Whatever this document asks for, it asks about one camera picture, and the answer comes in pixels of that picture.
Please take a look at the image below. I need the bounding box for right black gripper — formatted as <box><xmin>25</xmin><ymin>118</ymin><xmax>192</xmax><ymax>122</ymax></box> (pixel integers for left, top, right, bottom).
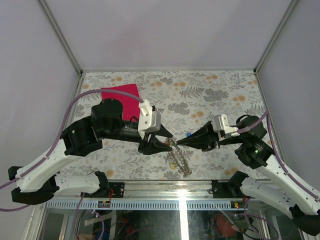
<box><xmin>176</xmin><ymin>120</ymin><xmax>246</xmax><ymax>152</ymax></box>

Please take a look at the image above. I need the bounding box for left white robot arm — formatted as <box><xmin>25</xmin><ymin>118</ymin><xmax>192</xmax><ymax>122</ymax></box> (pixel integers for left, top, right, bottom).
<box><xmin>8</xmin><ymin>98</ymin><xmax>173</xmax><ymax>205</ymax></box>

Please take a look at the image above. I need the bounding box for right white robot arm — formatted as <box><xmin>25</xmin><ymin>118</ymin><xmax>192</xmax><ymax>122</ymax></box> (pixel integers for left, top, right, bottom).
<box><xmin>176</xmin><ymin>112</ymin><xmax>320</xmax><ymax>236</ymax></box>

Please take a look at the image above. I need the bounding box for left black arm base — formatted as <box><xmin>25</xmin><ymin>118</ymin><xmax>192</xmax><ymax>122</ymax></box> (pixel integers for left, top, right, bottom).
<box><xmin>100</xmin><ymin>182</ymin><xmax>125</xmax><ymax>200</ymax></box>

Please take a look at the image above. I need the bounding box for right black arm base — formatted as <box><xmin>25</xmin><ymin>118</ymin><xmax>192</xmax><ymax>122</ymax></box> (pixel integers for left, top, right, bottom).
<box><xmin>208</xmin><ymin>171</ymin><xmax>249</xmax><ymax>199</ymax></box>

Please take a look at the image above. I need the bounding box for red cloth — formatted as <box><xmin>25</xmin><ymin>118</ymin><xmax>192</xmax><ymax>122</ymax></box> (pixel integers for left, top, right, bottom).
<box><xmin>101</xmin><ymin>83</ymin><xmax>140</xmax><ymax>121</ymax></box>

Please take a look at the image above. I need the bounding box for floral table mat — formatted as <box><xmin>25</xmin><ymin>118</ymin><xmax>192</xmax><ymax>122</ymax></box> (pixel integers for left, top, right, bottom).
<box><xmin>61</xmin><ymin>70</ymin><xmax>265</xmax><ymax>180</ymax></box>

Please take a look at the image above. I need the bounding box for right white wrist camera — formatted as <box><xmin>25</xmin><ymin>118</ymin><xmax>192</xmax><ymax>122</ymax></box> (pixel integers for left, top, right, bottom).
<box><xmin>211</xmin><ymin>114</ymin><xmax>240</xmax><ymax>141</ymax></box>

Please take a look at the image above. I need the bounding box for yellow tag key on ring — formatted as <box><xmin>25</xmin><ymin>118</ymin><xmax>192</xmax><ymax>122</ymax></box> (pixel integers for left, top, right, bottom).
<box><xmin>170</xmin><ymin>162</ymin><xmax>176</xmax><ymax>170</ymax></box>

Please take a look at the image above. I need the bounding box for aluminium front rail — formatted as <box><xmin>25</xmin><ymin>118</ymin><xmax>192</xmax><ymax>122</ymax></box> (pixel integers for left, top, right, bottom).
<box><xmin>46</xmin><ymin>179</ymin><xmax>307</xmax><ymax>211</ymax></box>

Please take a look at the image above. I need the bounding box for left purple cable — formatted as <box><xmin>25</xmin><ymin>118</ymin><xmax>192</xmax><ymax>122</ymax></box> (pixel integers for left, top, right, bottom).
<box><xmin>0</xmin><ymin>90</ymin><xmax>145</xmax><ymax>213</ymax></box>

